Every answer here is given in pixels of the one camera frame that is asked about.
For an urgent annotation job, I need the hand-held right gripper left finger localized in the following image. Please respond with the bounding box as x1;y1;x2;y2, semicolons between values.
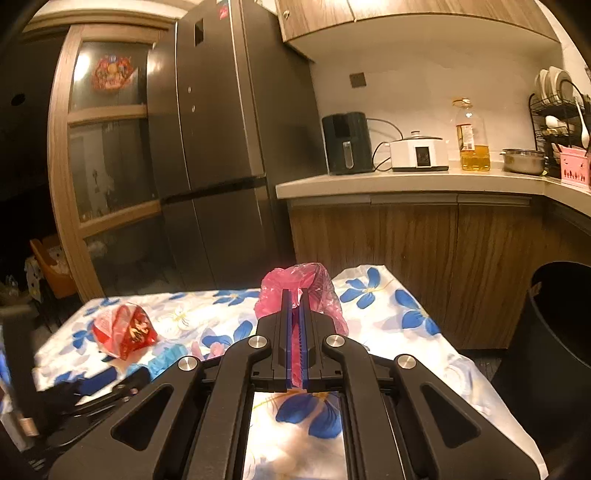
48;288;301;480

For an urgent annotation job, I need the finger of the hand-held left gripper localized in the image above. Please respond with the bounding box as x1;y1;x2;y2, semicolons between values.
41;367;153;416

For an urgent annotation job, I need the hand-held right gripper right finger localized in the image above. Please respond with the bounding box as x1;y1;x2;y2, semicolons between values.
299;287;539;480

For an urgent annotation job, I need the red printed plastic bag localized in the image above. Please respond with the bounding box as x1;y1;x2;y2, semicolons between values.
91;302;158;361

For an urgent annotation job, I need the blue plastic bag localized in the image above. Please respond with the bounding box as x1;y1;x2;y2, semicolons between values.
124;344;206;384

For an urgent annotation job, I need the pink plastic bag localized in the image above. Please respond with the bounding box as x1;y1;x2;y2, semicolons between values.
256;262;349;388

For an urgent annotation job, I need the black trash bin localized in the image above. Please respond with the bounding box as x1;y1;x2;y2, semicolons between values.
490;261;591;455

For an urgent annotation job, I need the orange storage box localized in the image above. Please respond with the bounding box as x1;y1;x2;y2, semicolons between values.
30;235;78;299

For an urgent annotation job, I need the blue floral tablecloth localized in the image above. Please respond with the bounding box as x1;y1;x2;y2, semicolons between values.
33;264;548;480

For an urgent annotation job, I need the wooden lower cabinet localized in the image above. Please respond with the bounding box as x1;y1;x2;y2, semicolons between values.
287;194;591;352

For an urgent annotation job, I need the wooden cabinet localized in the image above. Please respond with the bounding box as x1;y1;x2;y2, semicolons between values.
276;0;561;44
287;194;591;352

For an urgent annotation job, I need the wooden glass door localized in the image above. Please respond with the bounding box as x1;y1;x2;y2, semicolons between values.
47;24;178;301

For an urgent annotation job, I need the white kitchen countertop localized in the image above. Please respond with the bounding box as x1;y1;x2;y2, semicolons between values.
276;167;591;213

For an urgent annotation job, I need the black air fryer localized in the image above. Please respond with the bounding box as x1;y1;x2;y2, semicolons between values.
322;112;374;176

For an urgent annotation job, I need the white electric cooker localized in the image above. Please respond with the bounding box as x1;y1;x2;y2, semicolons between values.
389;130;450;173

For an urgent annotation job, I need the grey refrigerator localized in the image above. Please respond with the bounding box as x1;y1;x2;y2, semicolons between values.
147;0;326;292

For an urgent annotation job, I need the cooking oil bottle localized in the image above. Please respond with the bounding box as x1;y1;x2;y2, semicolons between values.
451;97;491;172

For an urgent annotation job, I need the metal pan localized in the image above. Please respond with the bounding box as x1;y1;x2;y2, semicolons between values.
499;148;548;176

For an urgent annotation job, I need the red door decoration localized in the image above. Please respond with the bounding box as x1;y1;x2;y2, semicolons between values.
91;54;138;90

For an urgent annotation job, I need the pink utensil holder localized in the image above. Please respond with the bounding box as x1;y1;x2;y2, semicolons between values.
560;150;591;188

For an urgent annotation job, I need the black dish rack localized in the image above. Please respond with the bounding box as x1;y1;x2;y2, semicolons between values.
529;67;591;178

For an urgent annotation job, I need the white ladle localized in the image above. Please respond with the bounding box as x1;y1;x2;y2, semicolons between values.
575;99;591;145

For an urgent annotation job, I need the wooden upper cabinet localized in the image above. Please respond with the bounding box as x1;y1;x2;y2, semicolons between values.
276;0;561;44

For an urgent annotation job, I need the white plate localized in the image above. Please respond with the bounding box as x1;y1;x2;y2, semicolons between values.
547;67;575;100

